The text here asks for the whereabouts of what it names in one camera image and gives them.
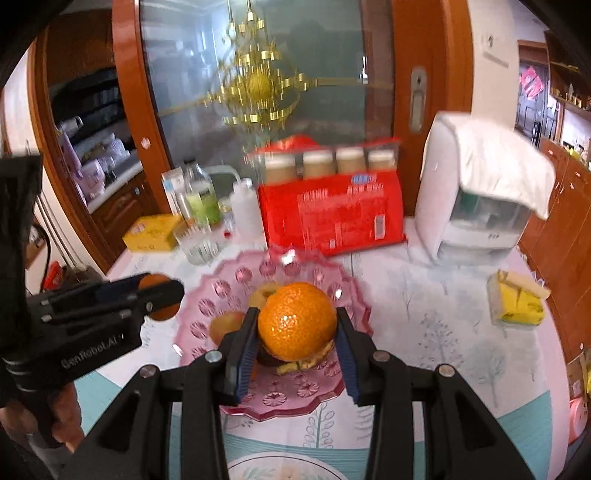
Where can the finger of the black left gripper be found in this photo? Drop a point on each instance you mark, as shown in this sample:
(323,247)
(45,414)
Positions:
(89,300)

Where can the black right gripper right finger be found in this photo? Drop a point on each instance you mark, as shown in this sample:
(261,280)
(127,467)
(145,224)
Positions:
(463,440)

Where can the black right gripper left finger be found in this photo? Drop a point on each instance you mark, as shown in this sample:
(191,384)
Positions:
(131,438)

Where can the orange mandarin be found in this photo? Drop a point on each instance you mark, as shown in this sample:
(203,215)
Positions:
(162,296)

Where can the red yellow apple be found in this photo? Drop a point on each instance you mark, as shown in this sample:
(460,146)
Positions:
(223,324)

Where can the large orange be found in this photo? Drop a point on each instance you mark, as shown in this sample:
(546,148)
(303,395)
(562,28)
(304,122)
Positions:
(297,321)

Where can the spotted yellow banana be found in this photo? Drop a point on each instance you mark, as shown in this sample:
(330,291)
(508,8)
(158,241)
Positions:
(306,364)

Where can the operator left hand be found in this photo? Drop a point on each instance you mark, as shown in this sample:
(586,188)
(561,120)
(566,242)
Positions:
(66,429)

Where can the yellow box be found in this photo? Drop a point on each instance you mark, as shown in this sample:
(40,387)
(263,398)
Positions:
(153,233)

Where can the clear drinking glass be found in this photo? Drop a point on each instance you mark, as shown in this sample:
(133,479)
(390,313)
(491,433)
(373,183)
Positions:
(197,242)

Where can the small metal can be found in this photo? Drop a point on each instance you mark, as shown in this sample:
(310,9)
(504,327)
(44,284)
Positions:
(183,206)

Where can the clear bottle green label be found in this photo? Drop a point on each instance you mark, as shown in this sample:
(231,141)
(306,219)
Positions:
(200,196)

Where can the white blue carton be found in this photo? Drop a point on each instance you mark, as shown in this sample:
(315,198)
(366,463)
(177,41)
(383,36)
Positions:
(173,185)

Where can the tree print tablecloth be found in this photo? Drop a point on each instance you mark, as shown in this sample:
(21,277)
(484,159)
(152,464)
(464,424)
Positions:
(426,316)

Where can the yellow pear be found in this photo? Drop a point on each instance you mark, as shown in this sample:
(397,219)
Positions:
(259,296)

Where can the small glass jar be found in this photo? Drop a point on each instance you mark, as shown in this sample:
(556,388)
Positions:
(227,216)

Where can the white squeeze wash bottle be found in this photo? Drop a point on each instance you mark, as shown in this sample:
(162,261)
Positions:
(244,202)

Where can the pink glass fruit bowl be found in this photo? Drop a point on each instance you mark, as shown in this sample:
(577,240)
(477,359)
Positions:
(228,286)

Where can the dark avocado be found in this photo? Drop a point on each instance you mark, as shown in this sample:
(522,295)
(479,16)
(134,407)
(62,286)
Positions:
(266,359)

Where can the yellow sponge pack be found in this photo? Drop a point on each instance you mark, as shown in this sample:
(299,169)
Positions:
(516,299)

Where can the wooden cabinet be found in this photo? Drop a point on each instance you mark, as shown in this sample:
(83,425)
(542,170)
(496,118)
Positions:
(558,249)

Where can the white appliance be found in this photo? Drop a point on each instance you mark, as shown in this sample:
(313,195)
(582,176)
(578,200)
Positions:
(457,227)

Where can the red paper cup package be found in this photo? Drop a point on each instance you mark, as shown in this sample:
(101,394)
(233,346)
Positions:
(330,199)

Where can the glass door gold ornament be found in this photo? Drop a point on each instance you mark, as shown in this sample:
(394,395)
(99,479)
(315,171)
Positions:
(207,82)

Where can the white towel on appliance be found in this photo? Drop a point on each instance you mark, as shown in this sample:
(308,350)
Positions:
(491,160)

